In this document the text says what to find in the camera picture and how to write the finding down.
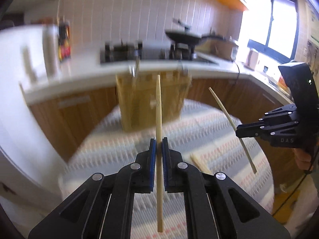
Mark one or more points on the soy sauce bottle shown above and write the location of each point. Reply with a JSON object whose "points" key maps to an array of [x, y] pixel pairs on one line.
{"points": [[64, 49]]}

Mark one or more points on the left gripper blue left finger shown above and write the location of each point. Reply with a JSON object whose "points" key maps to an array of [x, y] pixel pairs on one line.
{"points": [[151, 163]]}

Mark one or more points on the rice cooker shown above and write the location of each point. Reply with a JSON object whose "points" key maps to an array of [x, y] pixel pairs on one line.
{"points": [[226, 49]]}

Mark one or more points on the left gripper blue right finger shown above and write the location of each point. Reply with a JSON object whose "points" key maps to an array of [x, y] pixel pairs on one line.
{"points": [[166, 162]]}

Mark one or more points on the person's right hand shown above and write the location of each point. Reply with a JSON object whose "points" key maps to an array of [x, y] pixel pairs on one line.
{"points": [[303, 159]]}

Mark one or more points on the fingers of the right gripper seen aside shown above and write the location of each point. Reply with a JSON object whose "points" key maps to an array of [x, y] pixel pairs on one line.
{"points": [[252, 130]]}

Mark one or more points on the white electric kettle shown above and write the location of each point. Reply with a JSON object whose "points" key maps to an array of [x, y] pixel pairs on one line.
{"points": [[252, 59]]}

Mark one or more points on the bamboo chopstick single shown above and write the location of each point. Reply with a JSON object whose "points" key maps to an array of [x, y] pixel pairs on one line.
{"points": [[159, 168]]}

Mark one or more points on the steel thermos bottle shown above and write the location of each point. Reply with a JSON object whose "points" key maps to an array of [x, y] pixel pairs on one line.
{"points": [[50, 49]]}

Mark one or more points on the black gas stove top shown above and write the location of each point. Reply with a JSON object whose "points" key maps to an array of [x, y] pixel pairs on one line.
{"points": [[124, 52]]}

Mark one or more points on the black frying pan with lid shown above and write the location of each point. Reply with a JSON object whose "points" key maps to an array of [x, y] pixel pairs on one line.
{"points": [[186, 37]]}

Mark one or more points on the wooden cabinet drawer front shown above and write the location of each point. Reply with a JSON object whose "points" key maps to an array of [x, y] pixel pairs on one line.
{"points": [[67, 120]]}

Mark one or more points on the yellow plastic utensil basket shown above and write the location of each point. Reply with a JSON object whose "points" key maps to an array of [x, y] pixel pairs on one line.
{"points": [[137, 97]]}

